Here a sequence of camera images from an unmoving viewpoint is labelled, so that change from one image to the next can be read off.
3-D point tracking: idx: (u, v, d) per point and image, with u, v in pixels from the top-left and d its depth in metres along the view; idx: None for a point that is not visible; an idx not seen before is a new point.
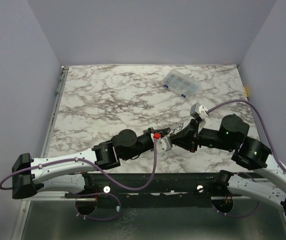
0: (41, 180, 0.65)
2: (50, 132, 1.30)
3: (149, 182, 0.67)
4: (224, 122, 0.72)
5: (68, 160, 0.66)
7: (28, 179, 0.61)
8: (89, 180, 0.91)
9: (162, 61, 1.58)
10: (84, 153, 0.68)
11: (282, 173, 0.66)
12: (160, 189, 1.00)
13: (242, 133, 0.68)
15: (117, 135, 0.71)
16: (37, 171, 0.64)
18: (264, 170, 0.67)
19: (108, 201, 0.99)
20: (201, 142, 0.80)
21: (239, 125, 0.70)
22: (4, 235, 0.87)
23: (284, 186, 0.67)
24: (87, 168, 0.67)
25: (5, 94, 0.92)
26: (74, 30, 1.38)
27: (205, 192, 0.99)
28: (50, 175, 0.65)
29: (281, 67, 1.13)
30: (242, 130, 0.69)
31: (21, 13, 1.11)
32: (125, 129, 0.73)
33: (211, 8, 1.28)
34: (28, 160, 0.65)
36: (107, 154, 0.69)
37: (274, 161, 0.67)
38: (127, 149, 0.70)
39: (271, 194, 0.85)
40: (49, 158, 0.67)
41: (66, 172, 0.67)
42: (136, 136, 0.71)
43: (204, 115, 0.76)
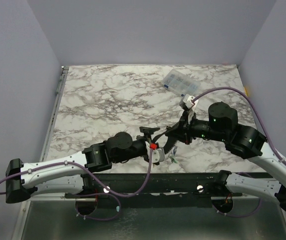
0: (32, 184, 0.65)
2: (50, 132, 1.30)
3: (143, 187, 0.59)
4: (210, 110, 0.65)
5: (58, 164, 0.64)
7: (18, 185, 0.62)
8: (89, 180, 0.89)
9: (162, 61, 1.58)
10: (74, 157, 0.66)
11: (277, 161, 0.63)
12: (160, 189, 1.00)
13: (229, 118, 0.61)
15: (112, 137, 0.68)
16: (27, 176, 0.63)
18: (259, 158, 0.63)
19: (108, 201, 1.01)
20: (193, 133, 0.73)
21: (226, 111, 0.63)
22: (4, 235, 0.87)
23: (278, 174, 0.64)
24: (77, 171, 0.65)
25: (5, 93, 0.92)
26: (74, 30, 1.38)
27: (205, 193, 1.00)
28: (40, 179, 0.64)
29: (281, 67, 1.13)
30: (229, 115, 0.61)
31: (21, 13, 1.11)
32: (122, 132, 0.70)
33: (211, 8, 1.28)
34: (18, 166, 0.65)
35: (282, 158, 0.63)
36: (98, 156, 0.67)
37: (270, 149, 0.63)
38: (122, 151, 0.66)
39: (266, 187, 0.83)
40: (39, 163, 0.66)
41: (57, 176, 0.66)
42: (132, 138, 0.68)
43: (190, 104, 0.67)
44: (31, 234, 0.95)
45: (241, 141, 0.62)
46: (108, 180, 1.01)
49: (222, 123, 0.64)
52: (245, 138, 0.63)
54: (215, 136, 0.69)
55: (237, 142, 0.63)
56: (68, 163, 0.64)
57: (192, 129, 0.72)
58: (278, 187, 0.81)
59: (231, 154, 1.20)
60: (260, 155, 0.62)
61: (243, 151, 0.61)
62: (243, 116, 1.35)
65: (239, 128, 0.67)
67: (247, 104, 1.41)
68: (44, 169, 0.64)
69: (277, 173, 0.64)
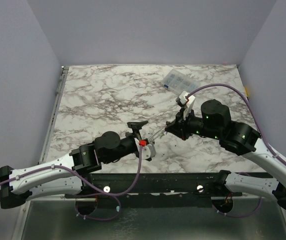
0: (22, 189, 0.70)
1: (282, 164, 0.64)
2: (50, 132, 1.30)
3: (135, 183, 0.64)
4: (202, 108, 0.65)
5: (42, 169, 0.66)
7: (7, 192, 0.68)
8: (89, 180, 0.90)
9: (162, 61, 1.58)
10: (62, 160, 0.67)
11: (272, 156, 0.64)
12: (160, 189, 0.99)
13: (221, 114, 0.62)
15: (100, 137, 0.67)
16: (15, 182, 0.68)
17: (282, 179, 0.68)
18: (251, 154, 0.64)
19: (108, 201, 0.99)
20: (189, 128, 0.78)
21: (217, 108, 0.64)
22: (4, 235, 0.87)
23: (274, 170, 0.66)
24: (65, 174, 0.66)
25: (5, 93, 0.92)
26: (74, 30, 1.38)
27: (205, 193, 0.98)
28: (28, 184, 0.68)
29: (281, 67, 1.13)
30: (220, 112, 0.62)
31: (21, 12, 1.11)
32: (109, 131, 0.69)
33: (211, 8, 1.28)
34: (7, 173, 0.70)
35: (276, 154, 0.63)
36: (87, 157, 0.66)
37: (263, 145, 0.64)
38: (110, 151, 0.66)
39: (264, 185, 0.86)
40: (27, 169, 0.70)
41: (45, 180, 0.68)
42: (120, 137, 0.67)
43: (184, 100, 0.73)
44: (31, 234, 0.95)
45: (234, 137, 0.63)
46: (107, 180, 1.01)
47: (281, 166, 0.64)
49: (215, 120, 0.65)
52: (239, 134, 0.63)
54: (208, 133, 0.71)
55: (230, 139, 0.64)
56: (54, 167, 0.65)
57: (187, 124, 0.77)
58: (276, 184, 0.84)
59: (231, 154, 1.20)
60: (253, 151, 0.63)
61: (236, 147, 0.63)
62: (243, 116, 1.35)
65: (232, 123, 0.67)
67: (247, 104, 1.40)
68: (30, 175, 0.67)
69: (273, 170, 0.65)
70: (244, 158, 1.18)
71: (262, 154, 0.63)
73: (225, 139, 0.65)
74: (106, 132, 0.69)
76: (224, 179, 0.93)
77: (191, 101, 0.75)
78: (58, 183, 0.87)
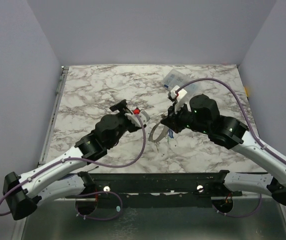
0: (36, 191, 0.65)
1: (271, 156, 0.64)
2: (50, 132, 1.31)
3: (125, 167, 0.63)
4: (191, 102, 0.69)
5: (55, 164, 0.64)
7: (23, 195, 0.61)
8: (87, 178, 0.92)
9: (162, 61, 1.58)
10: (70, 152, 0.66)
11: (259, 148, 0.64)
12: (160, 189, 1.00)
13: (208, 107, 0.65)
15: (99, 123, 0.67)
16: (28, 184, 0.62)
17: (273, 172, 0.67)
18: (240, 146, 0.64)
19: (108, 201, 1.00)
20: (179, 122, 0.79)
21: (206, 101, 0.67)
22: (4, 235, 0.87)
23: (262, 162, 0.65)
24: (77, 164, 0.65)
25: (5, 94, 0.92)
26: (74, 30, 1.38)
27: (206, 193, 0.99)
28: (44, 184, 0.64)
29: (281, 67, 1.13)
30: (208, 105, 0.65)
31: (21, 12, 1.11)
32: (105, 115, 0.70)
33: (211, 8, 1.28)
34: (15, 178, 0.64)
35: (265, 145, 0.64)
36: (91, 146, 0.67)
37: (251, 137, 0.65)
38: (112, 133, 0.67)
39: (259, 180, 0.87)
40: (36, 169, 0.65)
41: (58, 177, 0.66)
42: (117, 118, 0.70)
43: (173, 94, 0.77)
44: (31, 234, 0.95)
45: (222, 131, 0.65)
46: (107, 180, 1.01)
47: (269, 157, 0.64)
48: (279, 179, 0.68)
49: (203, 114, 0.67)
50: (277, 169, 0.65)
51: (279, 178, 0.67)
52: (226, 128, 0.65)
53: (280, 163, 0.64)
54: (197, 127, 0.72)
55: (219, 132, 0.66)
56: (65, 161, 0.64)
57: (178, 118, 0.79)
58: (270, 178, 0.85)
59: (231, 154, 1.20)
60: (241, 143, 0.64)
61: (225, 140, 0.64)
62: (243, 116, 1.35)
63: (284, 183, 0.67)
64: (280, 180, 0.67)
65: (222, 118, 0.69)
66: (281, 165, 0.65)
67: (247, 104, 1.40)
68: (45, 173, 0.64)
69: (262, 161, 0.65)
70: (244, 158, 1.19)
71: (250, 146, 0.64)
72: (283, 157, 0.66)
73: (214, 133, 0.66)
74: (104, 116, 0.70)
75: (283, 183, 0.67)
76: (222, 178, 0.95)
77: (182, 96, 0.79)
78: (61, 184, 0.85)
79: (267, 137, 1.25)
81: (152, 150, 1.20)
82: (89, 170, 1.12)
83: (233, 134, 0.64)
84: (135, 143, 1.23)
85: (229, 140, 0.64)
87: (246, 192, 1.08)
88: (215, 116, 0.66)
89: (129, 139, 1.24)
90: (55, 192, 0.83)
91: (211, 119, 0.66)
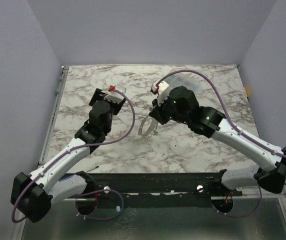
0: (49, 186, 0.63)
1: (248, 140, 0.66)
2: (50, 132, 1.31)
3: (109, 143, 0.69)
4: (169, 94, 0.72)
5: (62, 155, 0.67)
7: (41, 190, 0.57)
8: (86, 176, 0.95)
9: (162, 62, 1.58)
10: (72, 143, 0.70)
11: (235, 133, 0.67)
12: (160, 189, 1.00)
13: (185, 97, 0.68)
15: (92, 110, 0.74)
16: (41, 179, 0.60)
17: (253, 157, 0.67)
18: (218, 134, 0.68)
19: (108, 201, 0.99)
20: (164, 112, 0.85)
21: (183, 92, 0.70)
22: (4, 235, 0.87)
23: (241, 147, 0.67)
24: (83, 152, 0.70)
25: (5, 94, 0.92)
26: (74, 29, 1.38)
27: (206, 193, 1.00)
28: (56, 176, 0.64)
29: (281, 67, 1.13)
30: (185, 95, 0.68)
31: (21, 12, 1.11)
32: (96, 102, 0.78)
33: (211, 8, 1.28)
34: (27, 176, 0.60)
35: (240, 131, 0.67)
36: (89, 134, 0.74)
37: (228, 124, 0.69)
38: (105, 117, 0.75)
39: (249, 171, 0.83)
40: (44, 165, 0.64)
41: (66, 168, 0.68)
42: (106, 103, 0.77)
43: (154, 86, 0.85)
44: (31, 234, 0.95)
45: (200, 120, 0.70)
46: (107, 180, 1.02)
47: (245, 141, 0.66)
48: (260, 164, 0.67)
49: (181, 104, 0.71)
50: (255, 152, 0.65)
51: (260, 163, 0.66)
52: (204, 117, 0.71)
53: (257, 147, 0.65)
54: (178, 118, 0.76)
55: (197, 121, 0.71)
56: (71, 150, 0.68)
57: (162, 109, 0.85)
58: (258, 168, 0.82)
59: (231, 154, 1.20)
60: (217, 130, 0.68)
61: (203, 129, 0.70)
62: (243, 116, 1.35)
63: (265, 168, 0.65)
64: (262, 166, 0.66)
65: (201, 109, 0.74)
66: (258, 148, 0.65)
67: (247, 104, 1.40)
68: (55, 165, 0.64)
69: (240, 145, 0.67)
70: (244, 158, 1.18)
71: (226, 131, 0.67)
72: (261, 141, 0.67)
73: (193, 122, 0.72)
74: (93, 104, 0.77)
75: (264, 168, 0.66)
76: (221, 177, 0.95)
77: (164, 88, 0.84)
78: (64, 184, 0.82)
79: (267, 137, 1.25)
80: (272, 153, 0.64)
81: (152, 150, 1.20)
82: (89, 170, 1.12)
83: (210, 123, 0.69)
84: (135, 143, 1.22)
85: (207, 128, 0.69)
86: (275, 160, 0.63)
87: (246, 192, 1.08)
88: (193, 106, 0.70)
89: (129, 139, 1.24)
90: (63, 192, 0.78)
91: (189, 109, 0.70)
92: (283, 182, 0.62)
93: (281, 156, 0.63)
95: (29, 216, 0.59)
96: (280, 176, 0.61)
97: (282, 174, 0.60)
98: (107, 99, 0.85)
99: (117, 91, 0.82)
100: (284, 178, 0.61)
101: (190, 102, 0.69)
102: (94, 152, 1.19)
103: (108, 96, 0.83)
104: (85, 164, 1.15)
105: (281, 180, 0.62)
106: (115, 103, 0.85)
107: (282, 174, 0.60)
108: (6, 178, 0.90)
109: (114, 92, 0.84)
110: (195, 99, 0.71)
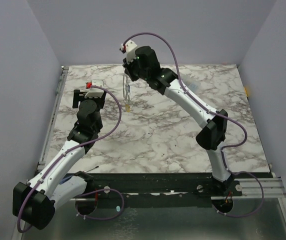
0: (51, 192, 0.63)
1: (190, 99, 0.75)
2: (50, 132, 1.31)
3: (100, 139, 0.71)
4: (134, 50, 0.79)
5: (58, 159, 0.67)
7: (43, 195, 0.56)
8: (84, 175, 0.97)
9: (162, 61, 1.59)
10: (66, 146, 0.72)
11: (182, 91, 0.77)
12: (160, 189, 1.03)
13: (145, 55, 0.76)
15: (79, 111, 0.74)
16: (42, 185, 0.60)
17: (193, 115, 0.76)
18: (168, 90, 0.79)
19: (108, 201, 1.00)
20: (131, 70, 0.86)
21: (147, 50, 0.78)
22: (3, 235, 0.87)
23: (185, 104, 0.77)
24: (78, 153, 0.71)
25: (5, 94, 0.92)
26: (74, 29, 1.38)
27: (206, 193, 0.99)
28: (55, 181, 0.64)
29: (281, 67, 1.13)
30: (146, 53, 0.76)
31: (21, 13, 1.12)
32: (81, 103, 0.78)
33: (211, 8, 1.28)
34: (26, 185, 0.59)
35: (186, 90, 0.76)
36: (81, 134, 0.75)
37: (178, 83, 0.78)
38: (94, 116, 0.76)
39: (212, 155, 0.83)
40: (42, 171, 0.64)
41: (64, 171, 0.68)
42: (92, 102, 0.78)
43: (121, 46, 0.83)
44: (31, 234, 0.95)
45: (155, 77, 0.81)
46: (107, 180, 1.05)
47: (188, 99, 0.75)
48: (197, 121, 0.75)
49: (143, 60, 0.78)
50: (193, 110, 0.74)
51: (197, 120, 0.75)
52: (160, 75, 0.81)
53: (195, 105, 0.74)
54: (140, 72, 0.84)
55: (153, 77, 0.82)
56: (66, 152, 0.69)
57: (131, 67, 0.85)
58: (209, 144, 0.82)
59: (231, 154, 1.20)
60: (168, 87, 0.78)
61: (156, 85, 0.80)
62: (243, 116, 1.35)
63: (199, 124, 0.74)
64: (198, 123, 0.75)
65: (161, 69, 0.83)
66: (196, 106, 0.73)
67: (247, 104, 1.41)
68: (53, 170, 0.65)
69: (183, 103, 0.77)
70: (244, 158, 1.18)
71: (174, 89, 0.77)
72: (201, 101, 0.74)
73: (149, 78, 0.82)
74: (80, 105, 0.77)
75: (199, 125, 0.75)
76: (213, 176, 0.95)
77: (131, 48, 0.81)
78: (65, 185, 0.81)
79: (267, 137, 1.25)
80: (206, 111, 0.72)
81: (151, 150, 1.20)
82: (89, 170, 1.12)
83: (163, 80, 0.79)
84: (135, 143, 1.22)
85: (160, 84, 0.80)
86: (207, 117, 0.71)
87: (246, 193, 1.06)
88: (152, 64, 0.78)
89: (129, 139, 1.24)
90: (64, 194, 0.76)
91: (148, 66, 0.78)
92: (211, 137, 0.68)
93: (214, 115, 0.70)
95: (35, 223, 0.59)
96: (207, 130, 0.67)
97: (208, 128, 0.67)
98: (89, 97, 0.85)
99: (95, 86, 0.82)
100: (211, 133, 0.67)
101: (149, 59, 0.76)
102: (93, 152, 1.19)
103: (88, 93, 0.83)
104: (84, 163, 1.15)
105: (208, 135, 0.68)
106: (97, 98, 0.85)
107: (209, 128, 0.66)
108: (6, 178, 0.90)
109: (92, 89, 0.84)
110: (155, 57, 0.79)
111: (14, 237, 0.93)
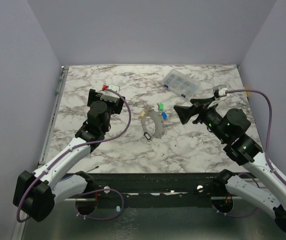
0: (54, 183, 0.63)
1: (279, 180, 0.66)
2: (50, 132, 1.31)
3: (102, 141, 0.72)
4: (228, 114, 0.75)
5: (65, 153, 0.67)
7: (46, 186, 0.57)
8: (84, 175, 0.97)
9: (162, 61, 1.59)
10: (73, 142, 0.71)
11: (269, 171, 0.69)
12: (160, 189, 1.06)
13: (240, 126, 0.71)
15: (90, 110, 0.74)
16: (46, 176, 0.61)
17: (283, 202, 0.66)
18: (250, 165, 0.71)
19: (108, 202, 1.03)
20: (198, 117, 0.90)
21: (242, 120, 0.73)
22: (3, 235, 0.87)
23: (272, 186, 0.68)
24: (84, 150, 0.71)
25: (5, 95, 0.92)
26: (74, 31, 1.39)
27: (205, 192, 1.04)
28: (59, 174, 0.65)
29: (281, 67, 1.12)
30: (243, 126, 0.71)
31: (21, 13, 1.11)
32: (93, 103, 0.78)
33: (210, 10, 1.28)
34: (30, 176, 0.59)
35: (274, 169, 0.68)
36: (89, 133, 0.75)
37: (263, 160, 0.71)
38: (104, 116, 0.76)
39: (266, 199, 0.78)
40: (47, 163, 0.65)
41: (68, 166, 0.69)
42: (104, 103, 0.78)
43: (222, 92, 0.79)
44: (31, 233, 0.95)
45: (239, 148, 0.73)
46: (107, 180, 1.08)
47: (277, 182, 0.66)
48: (284, 206, 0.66)
49: (231, 129, 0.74)
50: None
51: (284, 204, 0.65)
52: (242, 145, 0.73)
53: None
54: (218, 132, 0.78)
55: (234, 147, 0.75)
56: (73, 148, 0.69)
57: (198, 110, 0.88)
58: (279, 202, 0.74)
59: None
60: (251, 161, 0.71)
61: (235, 156, 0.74)
62: None
63: None
64: None
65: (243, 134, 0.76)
66: None
67: (247, 104, 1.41)
68: (58, 163, 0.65)
69: (270, 185, 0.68)
70: None
71: (259, 165, 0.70)
72: None
73: (229, 146, 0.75)
74: (91, 105, 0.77)
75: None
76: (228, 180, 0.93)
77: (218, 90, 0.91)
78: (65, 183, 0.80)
79: None
80: None
81: (152, 150, 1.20)
82: (89, 170, 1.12)
83: (247, 155, 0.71)
84: (135, 143, 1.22)
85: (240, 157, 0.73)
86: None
87: None
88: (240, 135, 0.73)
89: (129, 139, 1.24)
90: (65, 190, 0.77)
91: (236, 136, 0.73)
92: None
93: None
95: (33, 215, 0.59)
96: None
97: None
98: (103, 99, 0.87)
99: (110, 90, 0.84)
100: None
101: (241, 132, 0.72)
102: (94, 152, 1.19)
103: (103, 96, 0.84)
104: (84, 163, 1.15)
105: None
106: (111, 102, 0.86)
107: None
108: (6, 179, 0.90)
109: (107, 92, 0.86)
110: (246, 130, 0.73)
111: (14, 237, 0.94)
